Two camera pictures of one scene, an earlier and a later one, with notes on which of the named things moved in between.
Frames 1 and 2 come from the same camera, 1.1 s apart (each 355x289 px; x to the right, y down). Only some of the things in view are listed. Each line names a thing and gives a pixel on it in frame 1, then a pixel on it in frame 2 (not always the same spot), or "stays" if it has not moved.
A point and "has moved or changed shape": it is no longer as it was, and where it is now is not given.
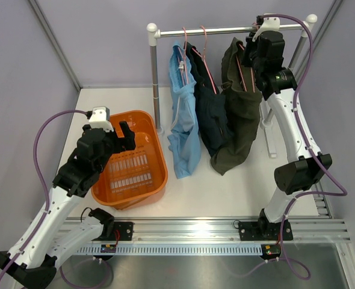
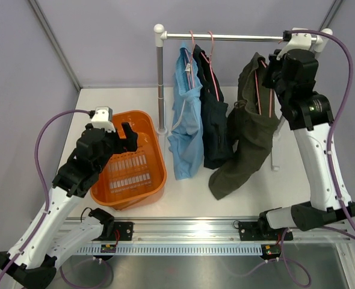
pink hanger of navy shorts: x=204 y=58 → x=209 y=62
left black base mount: x=125 y=229 stays
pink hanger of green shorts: x=257 y=24 → x=258 y=93
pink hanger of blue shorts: x=182 y=68 → x=188 y=55
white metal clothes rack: x=265 y=110 → x=321 y=41
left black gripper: x=127 y=143 stays
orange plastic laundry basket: x=132 y=177 stays
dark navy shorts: x=212 y=105 has moved or changed shape
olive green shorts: x=244 y=101 → x=253 y=119
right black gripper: x=250 y=45 → x=274 y=63
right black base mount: x=250 y=231 stays
